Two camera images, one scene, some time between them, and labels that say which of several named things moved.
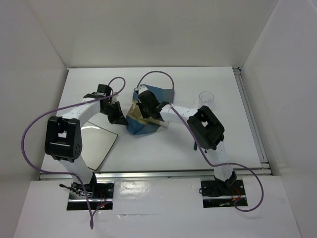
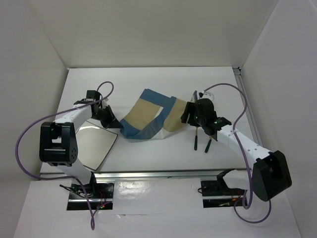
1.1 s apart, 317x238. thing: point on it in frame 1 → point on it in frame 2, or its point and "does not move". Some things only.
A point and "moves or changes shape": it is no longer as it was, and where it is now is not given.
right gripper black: (145, 115) → (190, 107)
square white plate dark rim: (96, 142) does not move
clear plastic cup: (206, 98) does not move
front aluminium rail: (176, 174) does not move
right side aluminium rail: (263, 160) does not move
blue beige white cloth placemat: (136, 123) moves or changes shape
